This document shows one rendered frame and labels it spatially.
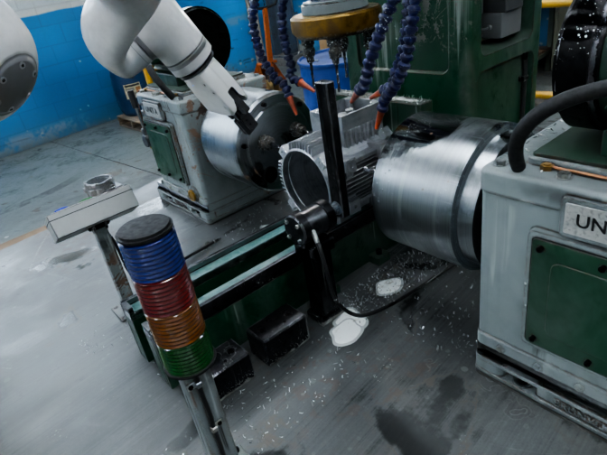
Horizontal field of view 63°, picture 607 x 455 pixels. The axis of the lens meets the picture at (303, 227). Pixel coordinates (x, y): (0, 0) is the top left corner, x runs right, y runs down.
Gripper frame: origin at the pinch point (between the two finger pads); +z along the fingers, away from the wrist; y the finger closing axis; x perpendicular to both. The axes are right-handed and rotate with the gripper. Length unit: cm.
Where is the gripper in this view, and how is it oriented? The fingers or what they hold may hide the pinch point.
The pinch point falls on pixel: (246, 122)
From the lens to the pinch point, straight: 101.2
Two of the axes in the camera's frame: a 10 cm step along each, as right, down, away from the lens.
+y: 6.4, 2.8, -7.1
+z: 5.1, 5.4, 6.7
